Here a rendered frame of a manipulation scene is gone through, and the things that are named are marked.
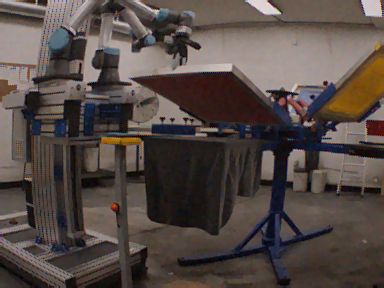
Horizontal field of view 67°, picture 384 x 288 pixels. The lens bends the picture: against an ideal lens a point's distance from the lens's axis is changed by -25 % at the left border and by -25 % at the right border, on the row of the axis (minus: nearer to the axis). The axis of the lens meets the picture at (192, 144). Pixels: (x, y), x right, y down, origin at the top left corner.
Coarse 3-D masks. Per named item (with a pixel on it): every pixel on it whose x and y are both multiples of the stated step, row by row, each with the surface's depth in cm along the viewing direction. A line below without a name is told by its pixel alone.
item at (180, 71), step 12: (132, 72) 182; (144, 72) 177; (156, 72) 173; (168, 72) 168; (180, 72) 164; (192, 72) 161; (204, 72) 158; (216, 72) 155; (228, 72) 152; (240, 72) 157; (144, 84) 190; (240, 84) 164; (252, 84) 167; (252, 96) 176; (264, 96) 179; (204, 120) 242
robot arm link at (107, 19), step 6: (108, 0) 214; (102, 6) 219; (108, 6) 213; (102, 12) 218; (108, 12) 216; (114, 12) 219; (102, 18) 220; (108, 18) 218; (102, 24) 219; (108, 24) 219; (102, 30) 219; (108, 30) 220; (102, 36) 219; (108, 36) 220; (102, 42) 219; (108, 42) 221; (102, 48) 218; (96, 54) 219; (96, 60) 218; (96, 66) 221
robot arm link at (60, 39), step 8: (88, 0) 154; (96, 0) 156; (80, 8) 154; (88, 8) 155; (72, 16) 154; (80, 16) 154; (88, 16) 158; (64, 24) 152; (72, 24) 153; (80, 24) 157; (56, 32) 148; (64, 32) 150; (72, 32) 153; (48, 40) 149; (56, 40) 149; (64, 40) 150; (56, 48) 150; (64, 48) 154
